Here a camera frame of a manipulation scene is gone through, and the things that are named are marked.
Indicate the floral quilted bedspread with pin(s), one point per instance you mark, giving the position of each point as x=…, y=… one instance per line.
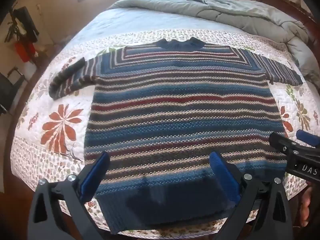
x=60, y=120

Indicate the light blue bedsheet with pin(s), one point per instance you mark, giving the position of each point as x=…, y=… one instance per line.
x=140, y=22

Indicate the person's right hand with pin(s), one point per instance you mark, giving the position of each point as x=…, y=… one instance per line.
x=306, y=205

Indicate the red bag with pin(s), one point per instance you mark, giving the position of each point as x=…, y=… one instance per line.
x=25, y=51

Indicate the wooden headboard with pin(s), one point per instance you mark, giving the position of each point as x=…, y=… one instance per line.
x=283, y=5

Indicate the grey comforter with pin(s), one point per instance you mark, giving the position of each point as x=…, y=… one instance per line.
x=240, y=12

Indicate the striped knit sweater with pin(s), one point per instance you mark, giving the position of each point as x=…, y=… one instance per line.
x=180, y=110

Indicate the black chair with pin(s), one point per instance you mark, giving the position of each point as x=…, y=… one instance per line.
x=10, y=90

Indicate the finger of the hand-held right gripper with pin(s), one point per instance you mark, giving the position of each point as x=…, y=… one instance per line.
x=281, y=141
x=305, y=136

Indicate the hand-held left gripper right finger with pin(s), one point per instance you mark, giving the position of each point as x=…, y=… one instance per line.
x=222, y=175

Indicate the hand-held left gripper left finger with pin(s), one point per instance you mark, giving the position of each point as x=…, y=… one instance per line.
x=93, y=173

